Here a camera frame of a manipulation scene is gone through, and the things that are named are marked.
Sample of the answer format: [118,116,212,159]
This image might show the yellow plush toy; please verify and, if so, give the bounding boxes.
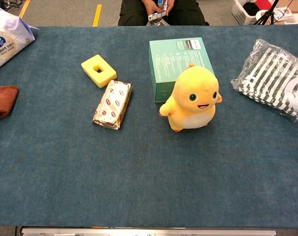
[159,62,223,133]

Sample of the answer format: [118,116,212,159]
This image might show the white snake puzzle toy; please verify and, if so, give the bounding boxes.
[147,0,169,23]

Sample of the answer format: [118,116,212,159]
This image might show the gold foil wrapped package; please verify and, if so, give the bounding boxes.
[91,80,133,130]

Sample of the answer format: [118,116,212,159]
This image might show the blue table mat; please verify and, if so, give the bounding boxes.
[0,26,298,227]

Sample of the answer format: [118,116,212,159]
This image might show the teal cardboard box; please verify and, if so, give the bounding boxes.
[148,37,216,103]

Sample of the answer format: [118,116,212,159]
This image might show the yellow sponge with hole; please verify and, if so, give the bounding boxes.
[81,54,118,89]

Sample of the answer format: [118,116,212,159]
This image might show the person in dark clothes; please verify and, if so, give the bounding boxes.
[117,0,210,27]

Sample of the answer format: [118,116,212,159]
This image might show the striped cloth in plastic bag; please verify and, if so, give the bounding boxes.
[230,38,298,123]

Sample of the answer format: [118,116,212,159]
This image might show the white laundry basket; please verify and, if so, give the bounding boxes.
[231,0,276,26]

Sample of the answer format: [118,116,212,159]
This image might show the brown folded cloth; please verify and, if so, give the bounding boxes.
[0,85,20,121]

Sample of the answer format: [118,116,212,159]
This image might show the black tripod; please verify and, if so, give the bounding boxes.
[254,0,280,26]

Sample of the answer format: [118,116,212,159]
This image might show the white tissue pack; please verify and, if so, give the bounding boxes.
[0,7,36,74]

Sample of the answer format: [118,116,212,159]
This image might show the white printed carton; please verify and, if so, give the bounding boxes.
[272,6,294,22]

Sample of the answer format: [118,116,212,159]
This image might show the aluminium frame rail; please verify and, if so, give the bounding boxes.
[20,226,277,236]

